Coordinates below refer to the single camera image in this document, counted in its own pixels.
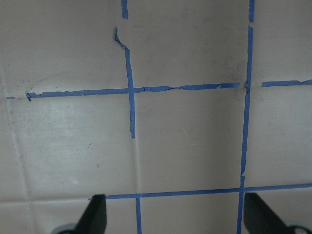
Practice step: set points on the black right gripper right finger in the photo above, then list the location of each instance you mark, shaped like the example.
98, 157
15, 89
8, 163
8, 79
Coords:
259, 218

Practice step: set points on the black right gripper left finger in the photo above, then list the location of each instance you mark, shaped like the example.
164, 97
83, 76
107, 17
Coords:
94, 218

